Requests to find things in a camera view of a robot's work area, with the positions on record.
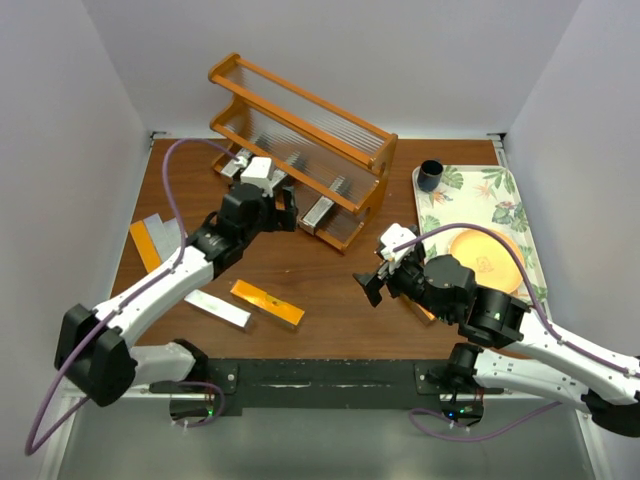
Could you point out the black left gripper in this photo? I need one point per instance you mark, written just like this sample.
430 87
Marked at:
288 214

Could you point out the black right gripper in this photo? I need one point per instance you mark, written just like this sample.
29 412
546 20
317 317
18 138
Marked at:
382 282

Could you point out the chrome silver toothpaste box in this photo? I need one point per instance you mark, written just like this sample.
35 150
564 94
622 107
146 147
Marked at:
312 219

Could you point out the black toothpaste box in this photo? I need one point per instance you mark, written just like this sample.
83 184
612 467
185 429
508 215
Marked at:
278 179

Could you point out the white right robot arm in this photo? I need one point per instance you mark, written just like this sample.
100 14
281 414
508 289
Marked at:
507 346

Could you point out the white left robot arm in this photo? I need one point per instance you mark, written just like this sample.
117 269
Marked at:
97 348

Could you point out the orange wooden three-tier shelf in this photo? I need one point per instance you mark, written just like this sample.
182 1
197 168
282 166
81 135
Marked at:
325 150

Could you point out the orange toothpaste box right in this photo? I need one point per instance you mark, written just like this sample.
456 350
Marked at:
422 314

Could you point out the orange toothpaste box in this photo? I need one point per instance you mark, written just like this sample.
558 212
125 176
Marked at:
287 313
144 246
422 314

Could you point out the orange toothpaste box centre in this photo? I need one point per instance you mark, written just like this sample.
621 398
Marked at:
287 313

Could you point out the dark blue cup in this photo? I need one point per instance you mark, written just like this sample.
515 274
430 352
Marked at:
429 175

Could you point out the yellow round plate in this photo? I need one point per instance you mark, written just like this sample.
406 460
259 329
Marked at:
491 262

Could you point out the grey toothpaste box far left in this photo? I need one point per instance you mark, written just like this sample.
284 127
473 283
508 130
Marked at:
154 225

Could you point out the orange toothpaste box far left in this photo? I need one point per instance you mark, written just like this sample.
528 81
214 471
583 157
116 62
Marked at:
144 246

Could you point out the floral patterned serving tray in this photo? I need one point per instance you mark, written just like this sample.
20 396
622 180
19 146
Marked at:
485 196

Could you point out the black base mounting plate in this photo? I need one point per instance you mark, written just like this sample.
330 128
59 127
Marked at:
326 384

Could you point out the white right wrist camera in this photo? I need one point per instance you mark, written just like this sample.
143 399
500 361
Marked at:
392 242

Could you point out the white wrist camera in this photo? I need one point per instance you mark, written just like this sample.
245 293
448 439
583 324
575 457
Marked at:
392 242
259 172

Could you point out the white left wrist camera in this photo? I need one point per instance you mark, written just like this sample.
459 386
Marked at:
259 172

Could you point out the aluminium frame rail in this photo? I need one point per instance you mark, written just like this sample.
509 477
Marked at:
590 470

